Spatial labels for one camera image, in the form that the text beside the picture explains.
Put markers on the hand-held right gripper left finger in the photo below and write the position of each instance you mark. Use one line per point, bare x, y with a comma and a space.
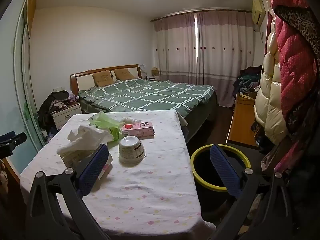
93, 170

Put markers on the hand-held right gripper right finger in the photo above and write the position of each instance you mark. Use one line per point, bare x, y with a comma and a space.
225, 170

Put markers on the dark bin with yellow rim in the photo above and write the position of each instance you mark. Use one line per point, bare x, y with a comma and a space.
202, 165

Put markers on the white tissue paper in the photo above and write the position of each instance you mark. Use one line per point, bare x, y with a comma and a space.
85, 135

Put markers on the white paper bowl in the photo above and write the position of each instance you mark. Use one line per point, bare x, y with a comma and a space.
132, 151

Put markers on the green and white plastic packet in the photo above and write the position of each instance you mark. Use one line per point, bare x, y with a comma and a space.
107, 122

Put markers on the pink carton box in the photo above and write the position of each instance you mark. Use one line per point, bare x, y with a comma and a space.
140, 130

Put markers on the clear plastic bag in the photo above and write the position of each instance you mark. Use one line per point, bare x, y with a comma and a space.
272, 157

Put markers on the wooden desk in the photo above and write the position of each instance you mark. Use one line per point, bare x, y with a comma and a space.
243, 122

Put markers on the dark clothes pile on nightstand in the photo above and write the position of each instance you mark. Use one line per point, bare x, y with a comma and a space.
53, 102

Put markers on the floral white tablecloth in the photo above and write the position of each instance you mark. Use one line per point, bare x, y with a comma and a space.
150, 180

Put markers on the glass wardrobe sliding door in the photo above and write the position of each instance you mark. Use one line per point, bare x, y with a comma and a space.
12, 80

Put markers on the white nightstand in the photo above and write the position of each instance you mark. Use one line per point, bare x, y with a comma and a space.
67, 115

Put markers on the cream puffer jacket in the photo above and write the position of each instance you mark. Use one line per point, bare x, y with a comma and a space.
270, 92

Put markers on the wooden bed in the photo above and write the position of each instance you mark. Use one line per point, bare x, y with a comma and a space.
82, 80

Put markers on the brown bear face pillow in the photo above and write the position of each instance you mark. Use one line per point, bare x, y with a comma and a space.
102, 78

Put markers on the clothes pile on desk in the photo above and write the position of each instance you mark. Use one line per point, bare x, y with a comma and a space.
247, 80

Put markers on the green plaid duvet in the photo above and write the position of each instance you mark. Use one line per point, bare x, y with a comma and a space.
150, 95

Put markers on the wide pink and white curtain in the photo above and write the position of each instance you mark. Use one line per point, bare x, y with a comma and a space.
220, 55

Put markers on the beige tissue box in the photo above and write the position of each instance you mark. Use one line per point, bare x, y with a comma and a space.
155, 71

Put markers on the narrow pink and white curtain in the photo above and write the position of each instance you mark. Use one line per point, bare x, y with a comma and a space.
175, 50

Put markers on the red quilted jacket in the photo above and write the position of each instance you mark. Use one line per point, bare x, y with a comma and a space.
295, 55

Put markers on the yellowed air conditioner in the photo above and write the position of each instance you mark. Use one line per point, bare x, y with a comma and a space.
258, 12

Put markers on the leopard print scarf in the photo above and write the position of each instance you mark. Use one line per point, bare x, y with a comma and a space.
300, 25

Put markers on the white wall socket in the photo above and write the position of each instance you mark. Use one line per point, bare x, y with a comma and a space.
58, 88

